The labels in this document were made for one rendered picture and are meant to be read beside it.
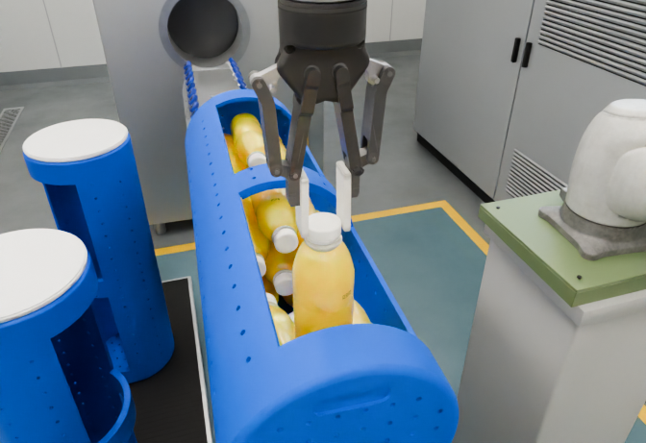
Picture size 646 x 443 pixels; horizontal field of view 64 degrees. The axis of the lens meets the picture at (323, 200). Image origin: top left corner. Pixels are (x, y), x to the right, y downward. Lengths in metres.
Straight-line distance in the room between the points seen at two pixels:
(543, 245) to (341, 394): 0.66
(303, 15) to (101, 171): 1.16
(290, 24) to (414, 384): 0.38
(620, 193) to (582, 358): 0.34
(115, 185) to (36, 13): 4.17
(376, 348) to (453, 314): 1.88
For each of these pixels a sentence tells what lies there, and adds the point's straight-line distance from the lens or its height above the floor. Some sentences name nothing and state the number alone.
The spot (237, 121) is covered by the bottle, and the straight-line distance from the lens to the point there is 1.20.
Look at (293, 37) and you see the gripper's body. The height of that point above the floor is 1.54.
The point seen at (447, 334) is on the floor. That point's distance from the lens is 2.34.
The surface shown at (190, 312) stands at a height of 0.15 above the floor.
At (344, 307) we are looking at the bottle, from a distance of 0.59.
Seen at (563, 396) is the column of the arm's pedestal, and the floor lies 0.74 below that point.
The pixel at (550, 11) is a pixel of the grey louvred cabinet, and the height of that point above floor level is 1.17.
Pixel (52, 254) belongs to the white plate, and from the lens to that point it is 1.13.
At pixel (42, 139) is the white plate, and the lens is 1.66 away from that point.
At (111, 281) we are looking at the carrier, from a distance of 1.72.
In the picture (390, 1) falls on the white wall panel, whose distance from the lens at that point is 6.06.
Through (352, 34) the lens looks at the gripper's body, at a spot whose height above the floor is 1.54.
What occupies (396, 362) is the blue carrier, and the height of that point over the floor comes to 1.22.
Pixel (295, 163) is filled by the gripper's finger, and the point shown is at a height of 1.42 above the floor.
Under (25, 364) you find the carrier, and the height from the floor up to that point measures 0.93.
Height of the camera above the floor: 1.65
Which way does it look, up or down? 32 degrees down
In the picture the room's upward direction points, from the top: straight up
